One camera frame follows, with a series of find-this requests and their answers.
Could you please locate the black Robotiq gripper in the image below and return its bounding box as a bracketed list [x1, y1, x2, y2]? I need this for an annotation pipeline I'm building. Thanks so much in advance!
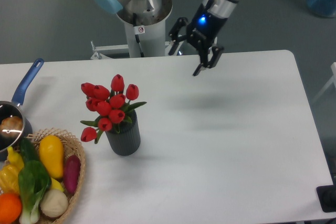
[168, 3, 227, 77]

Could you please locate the red tulip bouquet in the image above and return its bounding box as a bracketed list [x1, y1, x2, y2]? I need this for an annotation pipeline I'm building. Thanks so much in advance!
[80, 74, 146, 144]

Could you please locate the dark grey ribbed vase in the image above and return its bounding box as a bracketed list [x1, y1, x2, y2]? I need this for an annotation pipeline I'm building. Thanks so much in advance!
[106, 111, 141, 156]

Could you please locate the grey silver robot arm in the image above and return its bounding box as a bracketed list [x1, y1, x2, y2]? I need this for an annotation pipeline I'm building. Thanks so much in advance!
[94, 0, 240, 76]

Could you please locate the white chair part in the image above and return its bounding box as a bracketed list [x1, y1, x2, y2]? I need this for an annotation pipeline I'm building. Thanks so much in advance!
[313, 62, 335, 101]

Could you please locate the woven wicker basket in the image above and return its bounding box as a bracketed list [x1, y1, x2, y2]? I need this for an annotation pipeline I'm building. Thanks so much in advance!
[27, 128, 86, 223]

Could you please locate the purple eggplant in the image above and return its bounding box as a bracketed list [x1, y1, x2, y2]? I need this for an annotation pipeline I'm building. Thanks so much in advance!
[63, 155, 81, 194]

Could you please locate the yellow squash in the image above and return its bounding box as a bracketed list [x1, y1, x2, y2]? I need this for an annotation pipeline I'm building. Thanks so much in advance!
[39, 135, 64, 179]

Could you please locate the black device at table edge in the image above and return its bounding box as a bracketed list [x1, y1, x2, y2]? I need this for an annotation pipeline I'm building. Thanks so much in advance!
[316, 185, 335, 212]

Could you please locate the bread roll in pan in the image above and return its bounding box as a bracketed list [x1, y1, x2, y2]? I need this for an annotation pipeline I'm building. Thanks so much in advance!
[1, 116, 23, 138]

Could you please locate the green cucumber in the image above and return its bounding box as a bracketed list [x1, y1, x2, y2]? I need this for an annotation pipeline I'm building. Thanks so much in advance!
[19, 138, 40, 164]

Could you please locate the yellow banana tip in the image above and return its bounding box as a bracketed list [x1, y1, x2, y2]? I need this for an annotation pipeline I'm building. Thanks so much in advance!
[50, 178, 64, 192]

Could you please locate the green bok choy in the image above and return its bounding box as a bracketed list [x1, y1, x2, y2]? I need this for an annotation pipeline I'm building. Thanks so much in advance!
[18, 160, 51, 223]

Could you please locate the white garlic bulb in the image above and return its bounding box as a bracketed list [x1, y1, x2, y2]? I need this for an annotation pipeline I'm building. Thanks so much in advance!
[40, 189, 68, 218]

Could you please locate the small yellow pepper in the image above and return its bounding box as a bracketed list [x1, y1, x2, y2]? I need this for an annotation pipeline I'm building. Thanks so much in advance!
[7, 146, 24, 170]

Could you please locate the yellow bell pepper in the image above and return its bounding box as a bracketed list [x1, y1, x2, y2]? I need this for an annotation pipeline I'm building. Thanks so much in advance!
[1, 164, 19, 195]

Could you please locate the orange fruit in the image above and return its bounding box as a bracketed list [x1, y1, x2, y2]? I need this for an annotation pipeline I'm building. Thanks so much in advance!
[1, 193, 22, 223]

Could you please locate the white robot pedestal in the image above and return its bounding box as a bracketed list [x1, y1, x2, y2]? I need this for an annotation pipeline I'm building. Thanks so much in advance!
[91, 21, 197, 60]

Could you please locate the blue handled saucepan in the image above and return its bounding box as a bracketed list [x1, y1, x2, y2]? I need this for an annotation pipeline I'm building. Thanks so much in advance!
[1, 58, 44, 162]

